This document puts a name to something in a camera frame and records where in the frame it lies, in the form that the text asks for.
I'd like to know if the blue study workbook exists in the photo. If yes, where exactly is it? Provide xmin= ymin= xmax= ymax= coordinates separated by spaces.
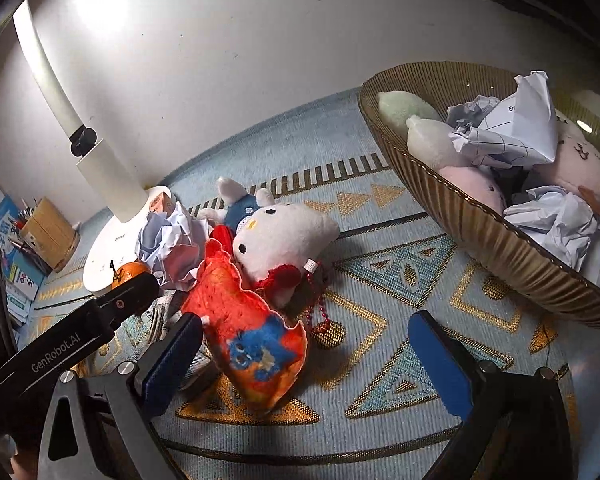
xmin=0 ymin=196 xmax=44 ymax=302

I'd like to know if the white desk lamp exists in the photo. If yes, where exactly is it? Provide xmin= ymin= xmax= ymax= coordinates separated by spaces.
xmin=14 ymin=1 xmax=172 ymax=294

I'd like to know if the paper ball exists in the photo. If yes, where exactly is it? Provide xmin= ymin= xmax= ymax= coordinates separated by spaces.
xmin=446 ymin=70 xmax=558 ymax=169
xmin=504 ymin=185 xmax=600 ymax=288
xmin=136 ymin=202 xmax=209 ymax=292

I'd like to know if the patterned blue table mat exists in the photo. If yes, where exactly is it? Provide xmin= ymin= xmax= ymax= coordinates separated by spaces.
xmin=19 ymin=86 xmax=581 ymax=480

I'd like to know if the three-ball plush dango large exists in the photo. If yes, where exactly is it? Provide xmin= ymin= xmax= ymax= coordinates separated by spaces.
xmin=377 ymin=90 xmax=506 ymax=214

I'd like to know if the orange red fabric pouch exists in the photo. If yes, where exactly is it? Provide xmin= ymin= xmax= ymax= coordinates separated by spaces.
xmin=181 ymin=226 xmax=308 ymax=413

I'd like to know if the white cat plush doll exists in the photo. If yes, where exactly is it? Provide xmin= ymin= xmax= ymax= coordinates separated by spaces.
xmin=232 ymin=201 xmax=342 ymax=311

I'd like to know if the small orange box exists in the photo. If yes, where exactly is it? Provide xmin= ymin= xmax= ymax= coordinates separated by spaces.
xmin=149 ymin=192 xmax=175 ymax=216

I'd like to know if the small white bunny plush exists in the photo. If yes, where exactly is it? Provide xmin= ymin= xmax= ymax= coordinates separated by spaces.
xmin=196 ymin=177 xmax=275 ymax=234

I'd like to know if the brown ribbed glass bowl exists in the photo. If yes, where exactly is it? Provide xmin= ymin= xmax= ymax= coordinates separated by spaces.
xmin=358 ymin=61 xmax=600 ymax=329

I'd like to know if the cork pen holder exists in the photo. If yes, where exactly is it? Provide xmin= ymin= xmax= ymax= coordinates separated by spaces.
xmin=20 ymin=197 xmax=80 ymax=272

